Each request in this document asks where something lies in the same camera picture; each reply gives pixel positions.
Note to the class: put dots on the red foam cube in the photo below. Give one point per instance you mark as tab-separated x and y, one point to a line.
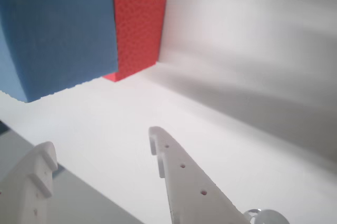
139	31

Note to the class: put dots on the blue foam cube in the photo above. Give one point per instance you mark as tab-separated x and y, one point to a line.
58	31

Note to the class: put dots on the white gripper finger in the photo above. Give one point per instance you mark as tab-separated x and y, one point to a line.
23	187
192	189

